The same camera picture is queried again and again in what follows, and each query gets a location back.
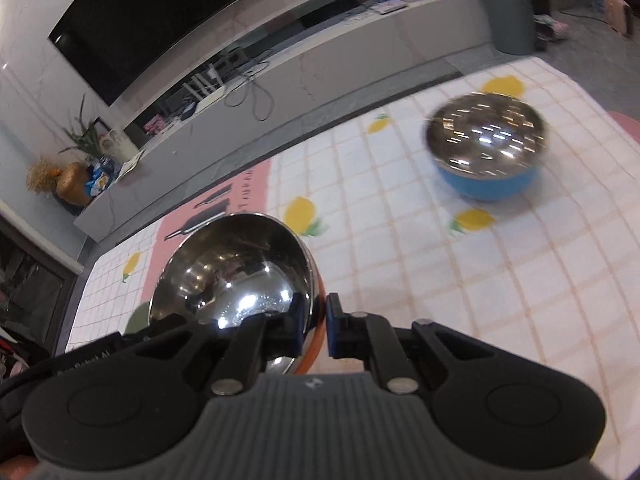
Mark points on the lemon-print checkered tablecloth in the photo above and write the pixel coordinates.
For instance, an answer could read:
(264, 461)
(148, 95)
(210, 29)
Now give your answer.
(400, 260)

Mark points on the pink box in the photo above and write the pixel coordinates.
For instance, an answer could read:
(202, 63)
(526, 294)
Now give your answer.
(155, 125)

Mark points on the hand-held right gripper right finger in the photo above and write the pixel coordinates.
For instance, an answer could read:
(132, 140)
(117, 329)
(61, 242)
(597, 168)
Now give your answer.
(334, 330)

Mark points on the gold vase with dried flowers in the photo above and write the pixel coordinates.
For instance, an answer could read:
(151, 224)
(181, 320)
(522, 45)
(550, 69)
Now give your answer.
(72, 185)

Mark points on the orange steel bowl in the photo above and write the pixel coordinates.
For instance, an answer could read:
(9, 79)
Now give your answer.
(240, 260)

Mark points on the loose papers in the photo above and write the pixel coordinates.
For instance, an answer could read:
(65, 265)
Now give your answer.
(132, 162)

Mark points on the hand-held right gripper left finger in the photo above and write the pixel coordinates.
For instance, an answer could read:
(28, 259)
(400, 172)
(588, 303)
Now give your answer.
(296, 325)

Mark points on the pink printed table mat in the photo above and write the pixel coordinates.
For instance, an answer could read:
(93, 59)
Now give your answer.
(245, 185)

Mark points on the blue steel bowl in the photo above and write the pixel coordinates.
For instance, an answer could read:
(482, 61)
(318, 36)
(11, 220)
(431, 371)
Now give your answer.
(490, 185)

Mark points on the black television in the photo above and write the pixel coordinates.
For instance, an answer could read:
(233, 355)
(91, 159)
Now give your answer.
(150, 20)

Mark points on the silver laptop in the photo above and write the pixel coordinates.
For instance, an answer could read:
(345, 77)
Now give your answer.
(390, 6)

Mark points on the white printed bag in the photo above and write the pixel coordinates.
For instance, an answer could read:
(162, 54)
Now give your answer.
(117, 147)

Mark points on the pink space heater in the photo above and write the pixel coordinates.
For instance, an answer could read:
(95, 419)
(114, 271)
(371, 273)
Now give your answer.
(617, 12)

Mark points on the grass plant in blue vase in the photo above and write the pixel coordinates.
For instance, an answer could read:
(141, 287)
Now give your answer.
(85, 135)

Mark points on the white router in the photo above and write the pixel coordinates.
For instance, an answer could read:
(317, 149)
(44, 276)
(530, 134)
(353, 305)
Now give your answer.
(202, 90)

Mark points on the blue snack packets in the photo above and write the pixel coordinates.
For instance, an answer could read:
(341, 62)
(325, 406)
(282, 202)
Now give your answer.
(100, 175)

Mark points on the pink round mat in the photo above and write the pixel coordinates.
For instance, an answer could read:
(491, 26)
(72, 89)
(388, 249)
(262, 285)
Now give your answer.
(627, 125)

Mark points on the patterned slippers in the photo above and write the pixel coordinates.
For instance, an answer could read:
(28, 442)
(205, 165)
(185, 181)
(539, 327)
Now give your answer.
(550, 30)

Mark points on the grey trash bin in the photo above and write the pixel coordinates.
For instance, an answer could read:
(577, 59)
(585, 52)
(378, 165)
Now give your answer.
(507, 15)

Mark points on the dark glass door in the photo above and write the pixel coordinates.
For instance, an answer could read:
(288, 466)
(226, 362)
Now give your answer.
(35, 285)

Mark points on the grey marble TV console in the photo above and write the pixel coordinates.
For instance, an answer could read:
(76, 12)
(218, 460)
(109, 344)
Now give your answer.
(325, 75)

